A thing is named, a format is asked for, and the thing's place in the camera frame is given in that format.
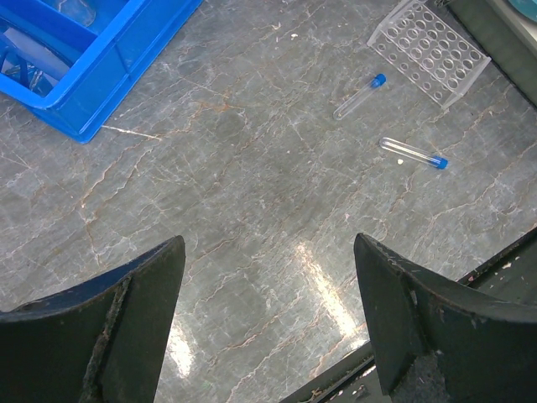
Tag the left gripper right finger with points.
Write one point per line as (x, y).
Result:
(437, 340)

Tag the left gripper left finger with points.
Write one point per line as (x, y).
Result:
(103, 340)

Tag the test tube blue cap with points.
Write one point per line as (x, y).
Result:
(360, 97)
(413, 153)

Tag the clear glass jar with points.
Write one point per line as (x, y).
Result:
(78, 10)

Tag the thin glass rod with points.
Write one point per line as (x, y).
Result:
(131, 132)

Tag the blue divided plastic bin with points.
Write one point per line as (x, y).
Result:
(108, 57)

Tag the clear well plate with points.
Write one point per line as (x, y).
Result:
(426, 50)

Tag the dark green tray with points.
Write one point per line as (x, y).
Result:
(507, 36)

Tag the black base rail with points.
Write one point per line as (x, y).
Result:
(509, 275)

